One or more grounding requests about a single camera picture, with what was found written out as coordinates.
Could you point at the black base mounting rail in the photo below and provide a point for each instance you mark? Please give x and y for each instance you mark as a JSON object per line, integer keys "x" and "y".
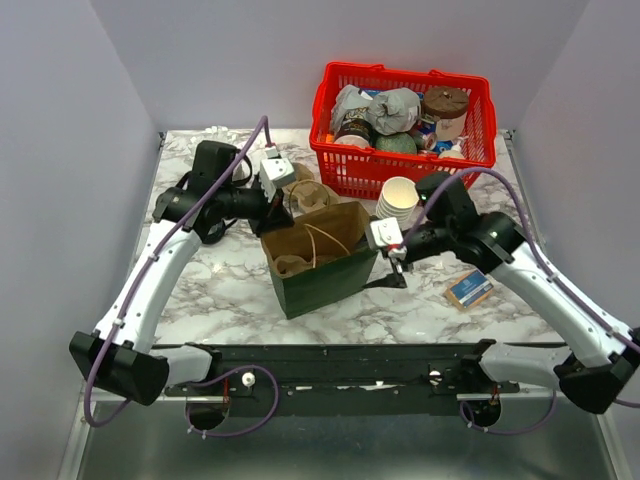
{"x": 345, "y": 380}

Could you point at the blue orange card box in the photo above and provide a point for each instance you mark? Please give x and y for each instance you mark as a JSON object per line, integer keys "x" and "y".
{"x": 469, "y": 290}

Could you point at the brown lidded round box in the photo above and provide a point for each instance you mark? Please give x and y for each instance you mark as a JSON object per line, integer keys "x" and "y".
{"x": 446, "y": 108}

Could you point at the grey plastic mailer bag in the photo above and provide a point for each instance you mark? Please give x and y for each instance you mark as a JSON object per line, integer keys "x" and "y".
{"x": 387, "y": 112}

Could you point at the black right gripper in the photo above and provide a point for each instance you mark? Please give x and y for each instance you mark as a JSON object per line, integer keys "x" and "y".
{"x": 395, "y": 280}

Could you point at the stack of paper cups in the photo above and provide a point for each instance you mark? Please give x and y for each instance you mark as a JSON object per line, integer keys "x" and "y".
{"x": 398, "y": 199}

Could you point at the brown green paper bag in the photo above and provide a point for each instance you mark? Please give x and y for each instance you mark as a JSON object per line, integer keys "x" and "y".
{"x": 337, "y": 230}

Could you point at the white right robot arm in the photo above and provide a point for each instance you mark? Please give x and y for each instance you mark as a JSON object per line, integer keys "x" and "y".
{"x": 417, "y": 220}

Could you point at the single brown cup carrier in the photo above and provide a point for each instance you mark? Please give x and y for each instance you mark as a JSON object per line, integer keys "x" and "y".
{"x": 291, "y": 265}

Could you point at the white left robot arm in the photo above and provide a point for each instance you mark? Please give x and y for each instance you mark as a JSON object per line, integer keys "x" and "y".
{"x": 116, "y": 356}

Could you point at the black labelled tub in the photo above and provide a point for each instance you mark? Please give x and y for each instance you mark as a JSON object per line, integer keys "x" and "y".
{"x": 355, "y": 130}

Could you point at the cream pump lotion bottle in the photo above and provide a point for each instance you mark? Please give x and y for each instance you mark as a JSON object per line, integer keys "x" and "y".
{"x": 455, "y": 151}

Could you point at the red plastic shopping basket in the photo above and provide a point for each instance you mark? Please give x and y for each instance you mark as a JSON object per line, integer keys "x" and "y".
{"x": 360, "y": 173}

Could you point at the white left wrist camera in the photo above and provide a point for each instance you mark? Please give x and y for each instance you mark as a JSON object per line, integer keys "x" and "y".
{"x": 275, "y": 172}

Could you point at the brown cardboard cup carrier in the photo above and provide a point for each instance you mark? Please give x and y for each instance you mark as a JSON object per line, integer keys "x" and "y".
{"x": 305, "y": 194}

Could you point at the green netted melon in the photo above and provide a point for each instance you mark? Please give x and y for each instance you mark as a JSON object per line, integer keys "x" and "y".
{"x": 400, "y": 143}

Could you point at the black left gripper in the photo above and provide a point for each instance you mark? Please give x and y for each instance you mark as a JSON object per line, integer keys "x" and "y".
{"x": 273, "y": 216}

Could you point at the red blue drink can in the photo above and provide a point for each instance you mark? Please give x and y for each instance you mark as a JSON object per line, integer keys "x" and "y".
{"x": 427, "y": 141}

